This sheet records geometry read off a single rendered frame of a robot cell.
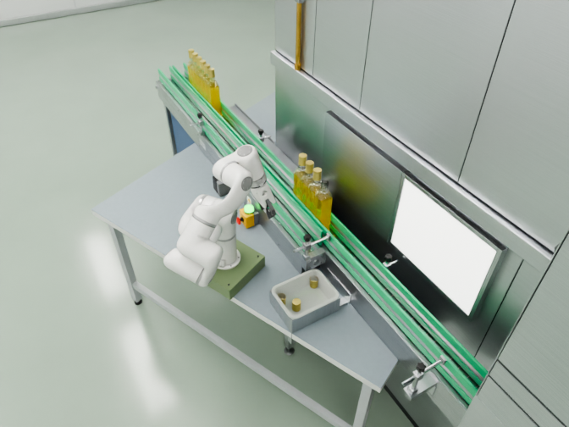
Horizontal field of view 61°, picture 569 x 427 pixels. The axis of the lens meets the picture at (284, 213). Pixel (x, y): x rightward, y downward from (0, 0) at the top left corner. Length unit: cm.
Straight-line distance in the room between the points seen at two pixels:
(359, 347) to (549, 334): 97
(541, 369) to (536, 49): 71
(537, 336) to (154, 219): 178
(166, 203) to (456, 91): 152
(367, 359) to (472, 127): 90
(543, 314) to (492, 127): 60
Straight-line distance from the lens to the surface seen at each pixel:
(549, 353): 105
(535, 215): 143
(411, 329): 172
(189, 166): 268
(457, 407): 171
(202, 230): 150
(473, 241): 157
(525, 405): 118
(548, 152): 134
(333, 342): 187
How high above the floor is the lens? 231
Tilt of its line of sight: 42 degrees down
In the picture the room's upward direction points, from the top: 1 degrees clockwise
